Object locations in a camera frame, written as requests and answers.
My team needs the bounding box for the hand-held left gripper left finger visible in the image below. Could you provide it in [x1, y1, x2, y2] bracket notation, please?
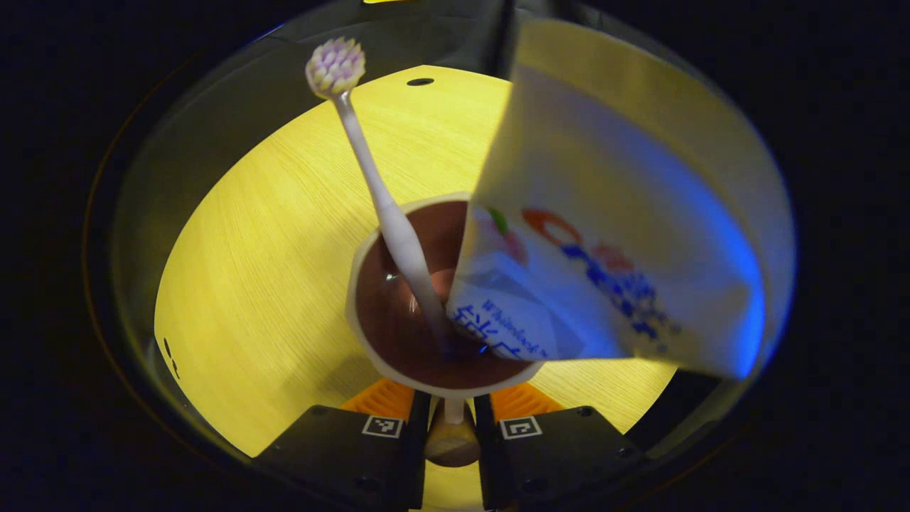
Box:
[252, 377, 432, 511]

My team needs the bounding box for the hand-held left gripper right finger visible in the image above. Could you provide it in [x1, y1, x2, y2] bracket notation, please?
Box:
[473, 380, 644, 511]

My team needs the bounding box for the wooden desktop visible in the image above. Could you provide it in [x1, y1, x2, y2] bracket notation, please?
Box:
[154, 64, 680, 512]

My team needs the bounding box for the beige cup with wooden handle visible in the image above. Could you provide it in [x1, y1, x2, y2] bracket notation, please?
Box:
[346, 192, 545, 470]

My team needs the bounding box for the white toothbrush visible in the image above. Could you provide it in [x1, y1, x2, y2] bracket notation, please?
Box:
[306, 37, 456, 356]

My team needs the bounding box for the white toothpaste tube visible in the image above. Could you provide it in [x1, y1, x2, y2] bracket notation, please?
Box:
[446, 18, 797, 380]

